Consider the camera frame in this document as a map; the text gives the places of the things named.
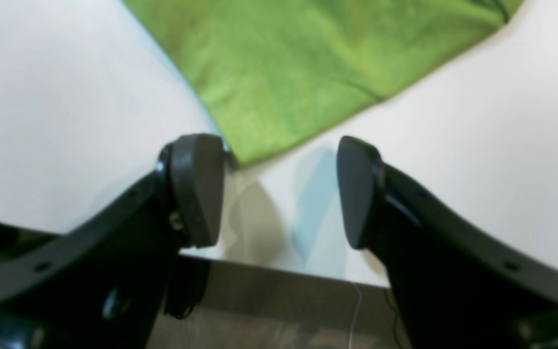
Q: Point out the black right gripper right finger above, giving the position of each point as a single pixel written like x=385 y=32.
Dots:
x=455 y=287

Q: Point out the green T-shirt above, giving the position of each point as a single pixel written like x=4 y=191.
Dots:
x=276 y=73

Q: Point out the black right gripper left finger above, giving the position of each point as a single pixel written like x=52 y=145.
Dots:
x=101 y=285

